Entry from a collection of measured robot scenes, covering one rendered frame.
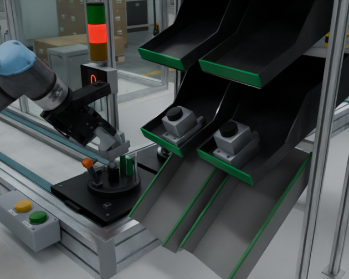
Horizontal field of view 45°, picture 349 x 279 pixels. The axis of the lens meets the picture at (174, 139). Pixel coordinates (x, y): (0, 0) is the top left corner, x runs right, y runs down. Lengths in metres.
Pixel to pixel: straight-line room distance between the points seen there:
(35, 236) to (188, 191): 0.37
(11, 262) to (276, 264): 0.63
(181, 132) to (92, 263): 0.39
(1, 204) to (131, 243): 0.35
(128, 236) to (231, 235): 0.28
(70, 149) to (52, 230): 0.47
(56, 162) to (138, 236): 0.51
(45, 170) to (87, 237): 0.47
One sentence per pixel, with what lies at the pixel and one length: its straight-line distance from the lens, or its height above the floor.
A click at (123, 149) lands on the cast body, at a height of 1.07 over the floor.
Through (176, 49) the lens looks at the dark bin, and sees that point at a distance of 0.78.
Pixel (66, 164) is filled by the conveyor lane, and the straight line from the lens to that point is 1.39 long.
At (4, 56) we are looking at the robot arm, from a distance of 0.86.
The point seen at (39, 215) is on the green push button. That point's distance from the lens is 1.04.
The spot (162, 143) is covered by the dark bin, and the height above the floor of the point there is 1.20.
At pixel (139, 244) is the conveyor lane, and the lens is 1.02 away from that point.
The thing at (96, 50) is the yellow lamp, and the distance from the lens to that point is 1.21.
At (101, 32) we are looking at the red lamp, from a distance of 1.20.
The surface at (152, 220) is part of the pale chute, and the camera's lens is 0.92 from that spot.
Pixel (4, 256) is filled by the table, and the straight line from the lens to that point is 1.13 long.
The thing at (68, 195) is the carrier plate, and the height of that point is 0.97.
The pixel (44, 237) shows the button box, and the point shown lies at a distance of 1.03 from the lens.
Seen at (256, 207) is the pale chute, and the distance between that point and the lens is 0.81.
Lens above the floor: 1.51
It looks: 23 degrees down
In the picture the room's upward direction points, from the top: straight up
